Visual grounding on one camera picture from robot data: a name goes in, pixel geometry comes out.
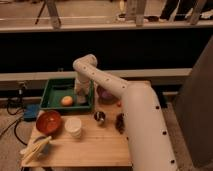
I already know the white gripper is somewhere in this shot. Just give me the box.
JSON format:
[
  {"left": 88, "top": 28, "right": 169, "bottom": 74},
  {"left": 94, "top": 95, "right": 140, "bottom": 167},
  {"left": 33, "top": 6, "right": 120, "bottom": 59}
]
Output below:
[{"left": 74, "top": 79, "right": 90, "bottom": 104}]

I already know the green plastic tray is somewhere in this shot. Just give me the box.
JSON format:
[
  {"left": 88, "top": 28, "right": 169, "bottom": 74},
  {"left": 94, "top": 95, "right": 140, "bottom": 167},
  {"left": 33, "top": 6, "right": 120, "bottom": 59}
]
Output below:
[{"left": 40, "top": 78, "right": 94, "bottom": 112}]

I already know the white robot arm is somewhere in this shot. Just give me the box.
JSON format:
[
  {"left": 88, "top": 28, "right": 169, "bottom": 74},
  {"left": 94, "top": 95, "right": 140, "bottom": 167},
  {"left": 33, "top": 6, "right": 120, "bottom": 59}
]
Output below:
[{"left": 73, "top": 54, "right": 179, "bottom": 171}]

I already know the orange round fruit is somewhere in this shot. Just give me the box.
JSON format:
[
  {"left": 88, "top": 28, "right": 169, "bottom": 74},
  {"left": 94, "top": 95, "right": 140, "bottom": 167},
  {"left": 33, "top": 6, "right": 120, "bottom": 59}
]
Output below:
[{"left": 61, "top": 96, "right": 74, "bottom": 106}]

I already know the purple bowl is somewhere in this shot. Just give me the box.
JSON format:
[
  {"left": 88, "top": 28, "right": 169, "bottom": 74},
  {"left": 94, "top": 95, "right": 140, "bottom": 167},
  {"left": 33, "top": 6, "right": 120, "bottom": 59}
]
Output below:
[{"left": 96, "top": 86, "right": 114, "bottom": 100}]

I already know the small metal cup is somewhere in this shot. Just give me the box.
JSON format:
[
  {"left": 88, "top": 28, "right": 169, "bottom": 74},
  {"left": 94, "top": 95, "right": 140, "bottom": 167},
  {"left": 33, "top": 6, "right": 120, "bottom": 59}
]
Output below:
[{"left": 94, "top": 111, "right": 106, "bottom": 125}]

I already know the white paper cup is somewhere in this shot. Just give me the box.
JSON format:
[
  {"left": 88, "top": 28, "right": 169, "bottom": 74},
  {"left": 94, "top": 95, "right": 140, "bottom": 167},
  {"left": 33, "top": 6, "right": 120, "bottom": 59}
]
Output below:
[{"left": 65, "top": 117, "right": 82, "bottom": 138}]

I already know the red wooden bowl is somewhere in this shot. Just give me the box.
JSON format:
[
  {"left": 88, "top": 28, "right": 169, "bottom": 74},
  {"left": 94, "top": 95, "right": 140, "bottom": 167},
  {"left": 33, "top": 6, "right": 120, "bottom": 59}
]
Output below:
[{"left": 36, "top": 110, "right": 62, "bottom": 135}]

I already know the dark grape bunch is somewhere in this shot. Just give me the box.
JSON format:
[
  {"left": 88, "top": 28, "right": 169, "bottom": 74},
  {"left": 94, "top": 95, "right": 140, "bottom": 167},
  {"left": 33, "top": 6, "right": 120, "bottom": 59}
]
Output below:
[{"left": 115, "top": 113, "right": 125, "bottom": 134}]

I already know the blue power box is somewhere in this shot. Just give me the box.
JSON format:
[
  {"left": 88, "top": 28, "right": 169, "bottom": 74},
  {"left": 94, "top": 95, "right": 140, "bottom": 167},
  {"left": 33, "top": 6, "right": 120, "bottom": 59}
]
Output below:
[{"left": 23, "top": 104, "right": 39, "bottom": 121}]

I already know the grey chair back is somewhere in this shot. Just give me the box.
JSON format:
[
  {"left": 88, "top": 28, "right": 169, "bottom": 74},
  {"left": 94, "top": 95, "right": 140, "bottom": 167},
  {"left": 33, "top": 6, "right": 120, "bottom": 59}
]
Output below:
[{"left": 174, "top": 35, "right": 213, "bottom": 167}]

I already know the black cable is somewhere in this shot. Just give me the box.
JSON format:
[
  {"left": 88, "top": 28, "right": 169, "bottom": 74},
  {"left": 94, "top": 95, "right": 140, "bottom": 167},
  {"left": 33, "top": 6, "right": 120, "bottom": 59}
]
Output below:
[{"left": 0, "top": 96, "right": 28, "bottom": 147}]

